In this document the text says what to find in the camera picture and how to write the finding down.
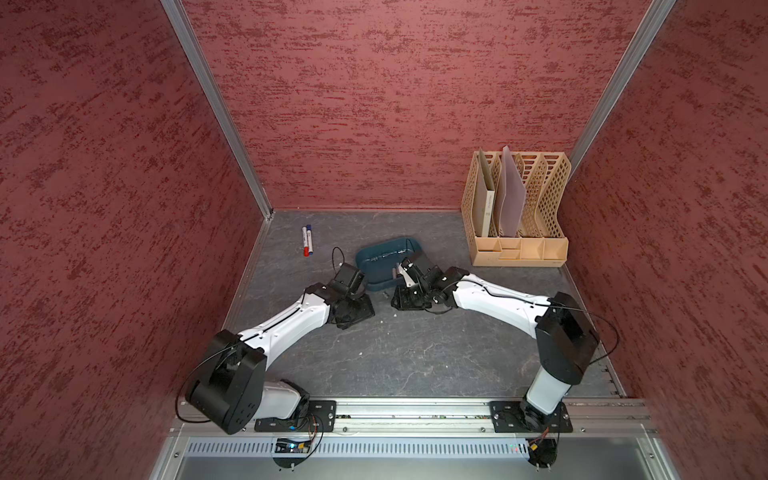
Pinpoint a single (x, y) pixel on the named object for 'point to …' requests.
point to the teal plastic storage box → (377, 263)
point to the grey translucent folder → (511, 198)
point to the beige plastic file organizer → (539, 241)
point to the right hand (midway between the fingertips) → (396, 309)
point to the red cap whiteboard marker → (305, 242)
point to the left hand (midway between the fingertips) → (366, 319)
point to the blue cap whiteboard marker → (310, 239)
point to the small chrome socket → (385, 295)
